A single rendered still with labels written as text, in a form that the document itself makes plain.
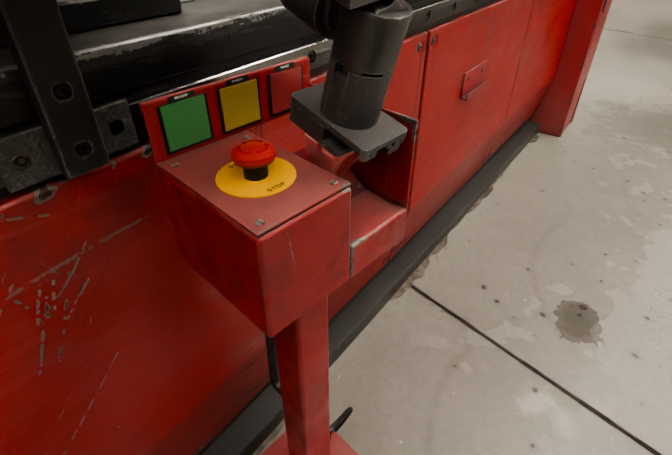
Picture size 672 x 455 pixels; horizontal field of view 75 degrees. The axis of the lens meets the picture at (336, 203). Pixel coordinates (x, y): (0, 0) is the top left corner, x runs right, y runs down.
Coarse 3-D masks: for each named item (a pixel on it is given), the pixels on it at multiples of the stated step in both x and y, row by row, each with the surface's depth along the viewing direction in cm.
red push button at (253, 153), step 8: (240, 144) 38; (248, 144) 38; (256, 144) 38; (264, 144) 38; (272, 144) 39; (232, 152) 37; (240, 152) 37; (248, 152) 37; (256, 152) 37; (264, 152) 37; (272, 152) 37; (232, 160) 37; (240, 160) 36; (248, 160) 36; (256, 160) 36; (264, 160) 37; (272, 160) 37; (248, 168) 37; (256, 168) 38; (264, 168) 38; (248, 176) 38; (256, 176) 38; (264, 176) 38
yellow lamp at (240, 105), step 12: (240, 84) 44; (252, 84) 45; (228, 96) 43; (240, 96) 44; (252, 96) 46; (228, 108) 44; (240, 108) 45; (252, 108) 46; (228, 120) 45; (240, 120) 46; (252, 120) 47
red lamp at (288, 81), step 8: (280, 72) 47; (288, 72) 48; (296, 72) 49; (272, 80) 47; (280, 80) 47; (288, 80) 48; (296, 80) 49; (272, 88) 47; (280, 88) 48; (288, 88) 49; (296, 88) 50; (272, 96) 48; (280, 96) 48; (288, 96) 49; (272, 104) 48; (280, 104) 49; (288, 104) 50; (272, 112) 48
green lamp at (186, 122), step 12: (168, 108) 39; (180, 108) 40; (192, 108) 41; (204, 108) 42; (168, 120) 40; (180, 120) 41; (192, 120) 42; (204, 120) 43; (168, 132) 40; (180, 132) 41; (192, 132) 42; (204, 132) 43; (168, 144) 41; (180, 144) 42
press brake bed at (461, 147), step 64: (448, 0) 92; (512, 0) 123; (576, 0) 189; (256, 64) 55; (320, 64) 66; (448, 64) 103; (512, 64) 145; (0, 128) 37; (128, 128) 44; (256, 128) 59; (448, 128) 118; (512, 128) 191; (0, 192) 38; (64, 192) 42; (128, 192) 47; (448, 192) 148; (0, 256) 39; (64, 256) 44; (128, 256) 50; (384, 256) 122; (0, 320) 41; (64, 320) 46; (128, 320) 53; (192, 320) 62; (0, 384) 43; (64, 384) 49; (128, 384) 57; (192, 384) 68; (256, 384) 90; (0, 448) 46; (64, 448) 52; (128, 448) 61; (192, 448) 80; (256, 448) 95
